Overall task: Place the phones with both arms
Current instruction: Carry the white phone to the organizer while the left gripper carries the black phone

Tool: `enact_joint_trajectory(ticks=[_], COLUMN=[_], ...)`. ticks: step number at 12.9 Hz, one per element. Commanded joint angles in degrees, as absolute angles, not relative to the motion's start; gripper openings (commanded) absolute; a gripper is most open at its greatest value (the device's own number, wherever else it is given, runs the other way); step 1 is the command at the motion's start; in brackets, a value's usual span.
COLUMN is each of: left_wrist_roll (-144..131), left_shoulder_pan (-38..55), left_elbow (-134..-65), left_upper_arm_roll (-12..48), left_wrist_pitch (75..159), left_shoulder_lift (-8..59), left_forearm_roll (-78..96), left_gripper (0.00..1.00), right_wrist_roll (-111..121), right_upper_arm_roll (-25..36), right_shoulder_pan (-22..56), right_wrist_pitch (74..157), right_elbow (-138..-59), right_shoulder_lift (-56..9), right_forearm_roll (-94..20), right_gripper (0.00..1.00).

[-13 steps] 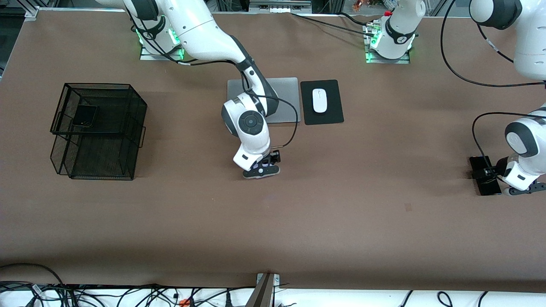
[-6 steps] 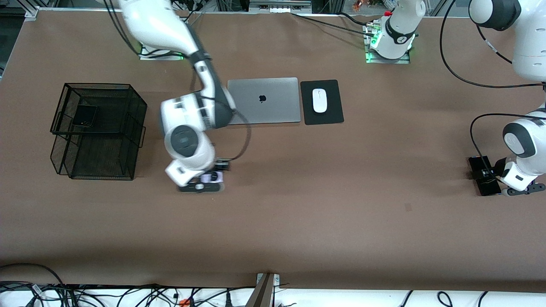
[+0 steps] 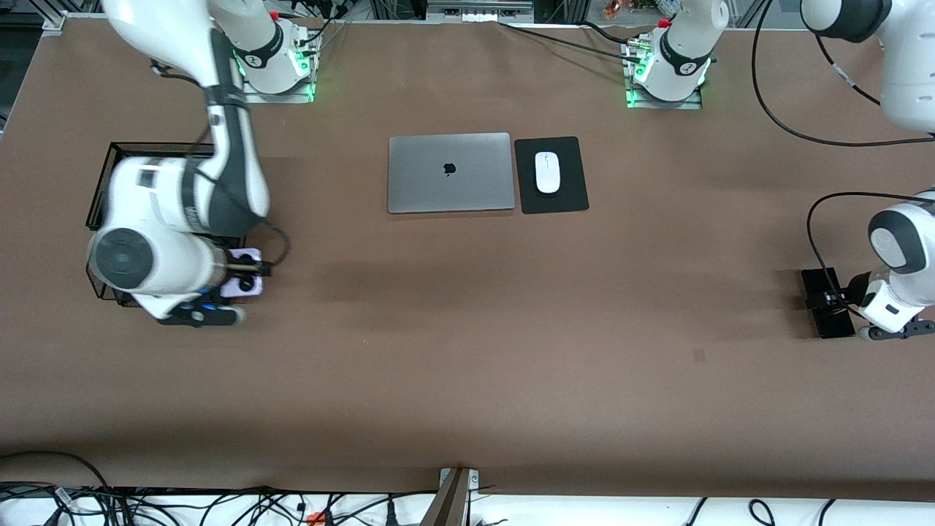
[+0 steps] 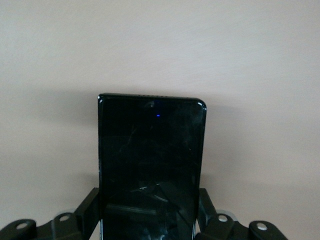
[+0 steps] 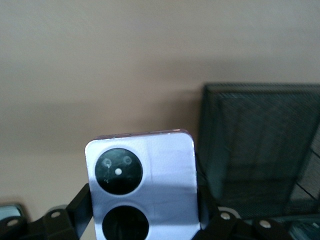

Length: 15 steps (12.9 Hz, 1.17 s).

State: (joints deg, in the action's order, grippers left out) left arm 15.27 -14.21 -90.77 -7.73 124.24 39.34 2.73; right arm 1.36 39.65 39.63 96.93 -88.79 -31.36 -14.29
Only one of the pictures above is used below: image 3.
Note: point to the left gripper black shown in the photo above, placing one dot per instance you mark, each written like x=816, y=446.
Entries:
x=852, y=293

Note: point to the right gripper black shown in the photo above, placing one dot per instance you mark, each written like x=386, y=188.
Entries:
x=238, y=272

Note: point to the lilac flip phone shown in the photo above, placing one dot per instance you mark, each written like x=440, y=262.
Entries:
x=247, y=256

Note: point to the black slab smartphone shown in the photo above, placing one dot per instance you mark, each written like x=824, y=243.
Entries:
x=814, y=281

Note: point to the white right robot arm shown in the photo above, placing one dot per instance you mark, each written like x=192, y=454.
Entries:
x=146, y=256

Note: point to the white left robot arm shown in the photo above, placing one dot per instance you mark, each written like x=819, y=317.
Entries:
x=687, y=51

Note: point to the silver closed laptop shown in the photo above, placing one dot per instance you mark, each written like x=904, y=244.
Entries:
x=424, y=175

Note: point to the black mouse pad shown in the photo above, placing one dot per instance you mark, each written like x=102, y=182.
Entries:
x=527, y=157

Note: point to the white computer mouse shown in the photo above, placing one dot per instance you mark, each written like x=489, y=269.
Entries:
x=548, y=173

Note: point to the metal equipment rack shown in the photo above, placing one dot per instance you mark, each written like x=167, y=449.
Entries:
x=475, y=9

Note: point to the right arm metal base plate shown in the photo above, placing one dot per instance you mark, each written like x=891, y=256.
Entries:
x=252, y=97

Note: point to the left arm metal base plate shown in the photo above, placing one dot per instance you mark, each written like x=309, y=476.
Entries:
x=635, y=102

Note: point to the aluminium profile post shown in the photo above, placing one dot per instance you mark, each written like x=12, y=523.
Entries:
x=449, y=504

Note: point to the aluminium frame corner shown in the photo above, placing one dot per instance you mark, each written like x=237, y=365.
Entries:
x=51, y=18

